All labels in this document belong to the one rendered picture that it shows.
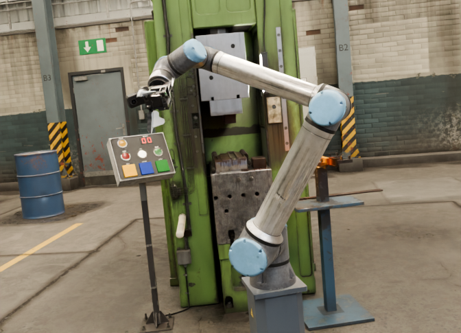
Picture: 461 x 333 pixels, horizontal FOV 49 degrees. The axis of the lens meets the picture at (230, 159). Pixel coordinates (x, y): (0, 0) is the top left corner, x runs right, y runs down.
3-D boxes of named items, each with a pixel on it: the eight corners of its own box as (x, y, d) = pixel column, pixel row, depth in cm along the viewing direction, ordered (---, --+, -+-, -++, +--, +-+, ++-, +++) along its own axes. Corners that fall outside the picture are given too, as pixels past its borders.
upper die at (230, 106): (242, 113, 318) (241, 97, 317) (210, 116, 317) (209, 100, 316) (237, 112, 360) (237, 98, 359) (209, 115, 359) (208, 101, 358)
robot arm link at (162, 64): (169, 49, 198) (150, 62, 202) (163, 64, 188) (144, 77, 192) (185, 67, 202) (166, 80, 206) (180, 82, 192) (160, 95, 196)
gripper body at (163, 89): (164, 92, 176) (169, 75, 185) (140, 95, 177) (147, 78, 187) (169, 111, 180) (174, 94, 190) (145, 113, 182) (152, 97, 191)
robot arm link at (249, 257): (269, 272, 201) (361, 100, 177) (254, 288, 185) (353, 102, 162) (237, 250, 205) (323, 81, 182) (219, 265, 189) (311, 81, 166)
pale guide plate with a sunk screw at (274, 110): (282, 122, 332) (280, 96, 330) (268, 123, 332) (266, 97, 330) (281, 122, 334) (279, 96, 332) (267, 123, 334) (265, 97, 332)
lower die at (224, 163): (247, 169, 322) (246, 156, 321) (215, 172, 321) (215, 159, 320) (242, 162, 364) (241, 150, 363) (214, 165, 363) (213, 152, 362)
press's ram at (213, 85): (263, 95, 318) (257, 30, 313) (201, 101, 316) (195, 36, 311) (255, 97, 359) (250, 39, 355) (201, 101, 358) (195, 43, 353)
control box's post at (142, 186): (160, 325, 320) (141, 154, 308) (154, 326, 320) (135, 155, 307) (160, 323, 324) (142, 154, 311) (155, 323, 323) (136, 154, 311)
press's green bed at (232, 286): (282, 309, 328) (276, 238, 322) (224, 316, 326) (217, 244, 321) (270, 279, 383) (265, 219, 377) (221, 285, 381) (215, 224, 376)
